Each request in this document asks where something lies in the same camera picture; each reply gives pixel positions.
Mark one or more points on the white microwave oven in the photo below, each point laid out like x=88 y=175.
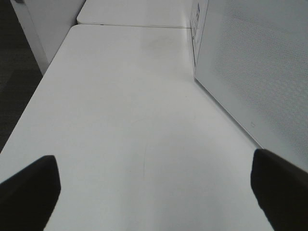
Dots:
x=197 y=22

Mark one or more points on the white microwave door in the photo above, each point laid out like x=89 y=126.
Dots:
x=253 y=60

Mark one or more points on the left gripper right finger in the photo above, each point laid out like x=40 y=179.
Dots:
x=281 y=190

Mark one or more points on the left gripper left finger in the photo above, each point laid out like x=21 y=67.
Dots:
x=28 y=198

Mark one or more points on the white cabinet panel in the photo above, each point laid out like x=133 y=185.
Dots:
x=45 y=24

